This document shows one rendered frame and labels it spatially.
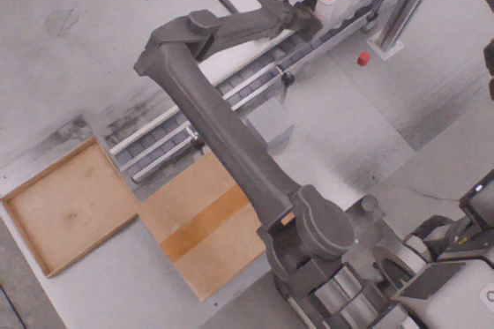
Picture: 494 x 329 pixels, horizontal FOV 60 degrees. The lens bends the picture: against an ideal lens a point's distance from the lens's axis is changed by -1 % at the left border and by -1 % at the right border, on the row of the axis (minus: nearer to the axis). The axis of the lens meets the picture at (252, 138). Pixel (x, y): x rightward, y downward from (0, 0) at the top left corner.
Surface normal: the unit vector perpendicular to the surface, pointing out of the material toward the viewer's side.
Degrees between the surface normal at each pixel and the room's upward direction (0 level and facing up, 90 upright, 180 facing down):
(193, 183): 0
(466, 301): 0
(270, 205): 46
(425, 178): 0
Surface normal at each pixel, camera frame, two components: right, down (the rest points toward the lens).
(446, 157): 0.01, -0.30
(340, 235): 0.54, -0.62
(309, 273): -0.56, 0.22
